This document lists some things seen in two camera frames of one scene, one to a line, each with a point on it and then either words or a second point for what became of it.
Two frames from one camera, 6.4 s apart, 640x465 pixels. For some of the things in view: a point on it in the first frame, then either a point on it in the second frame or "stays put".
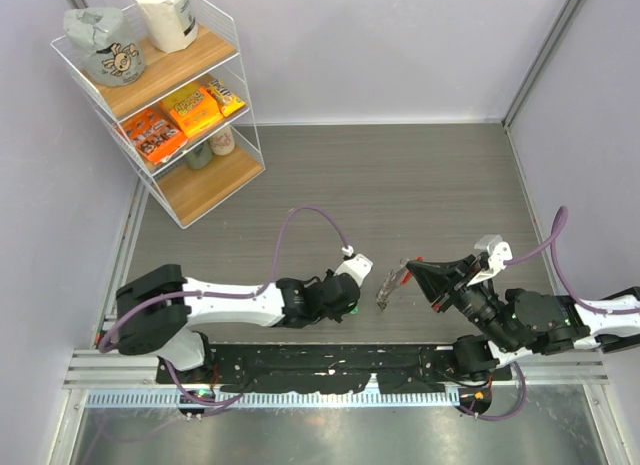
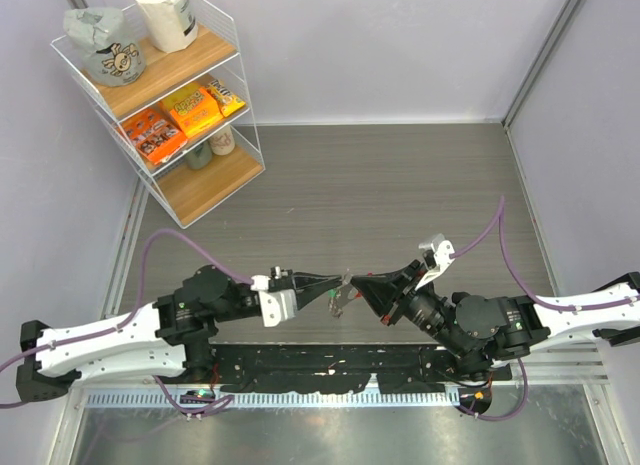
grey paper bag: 116,53 stays put
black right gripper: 437,278 -> 389,295
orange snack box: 154,134 stays put
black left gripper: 338,315 -> 311,286
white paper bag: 169,15 stays put
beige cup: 223,143 stays put
